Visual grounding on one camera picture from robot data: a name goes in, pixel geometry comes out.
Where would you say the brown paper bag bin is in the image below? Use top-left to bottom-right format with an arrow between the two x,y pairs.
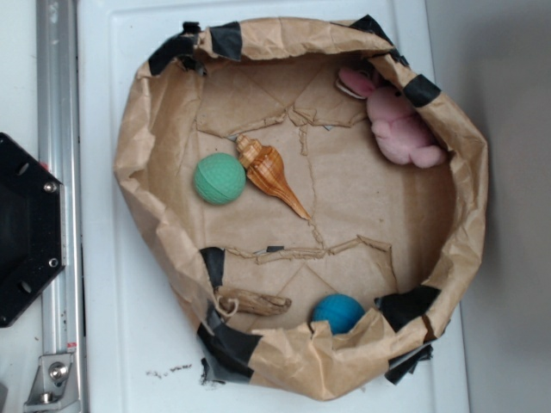
114,16 -> 488,401

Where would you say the metal corner bracket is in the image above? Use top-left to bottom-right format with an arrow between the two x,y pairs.
23,353 -> 82,413

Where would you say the pink plush bunny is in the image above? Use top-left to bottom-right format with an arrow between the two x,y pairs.
336,67 -> 447,169

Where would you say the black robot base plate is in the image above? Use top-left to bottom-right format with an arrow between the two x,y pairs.
1,133 -> 65,328

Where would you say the green dimpled ball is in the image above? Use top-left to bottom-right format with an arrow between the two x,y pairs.
194,152 -> 246,205

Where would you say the white plastic tray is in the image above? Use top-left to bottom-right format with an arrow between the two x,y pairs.
77,1 -> 469,412

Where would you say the aluminium extrusion rail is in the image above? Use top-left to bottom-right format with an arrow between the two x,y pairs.
36,1 -> 89,412

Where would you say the blue foam ball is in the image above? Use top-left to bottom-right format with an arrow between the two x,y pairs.
311,293 -> 366,335

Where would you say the driftwood stick with string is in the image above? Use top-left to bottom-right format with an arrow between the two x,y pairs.
214,286 -> 293,317

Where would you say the brown spiral conch shell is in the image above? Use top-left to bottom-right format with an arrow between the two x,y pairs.
236,134 -> 311,220

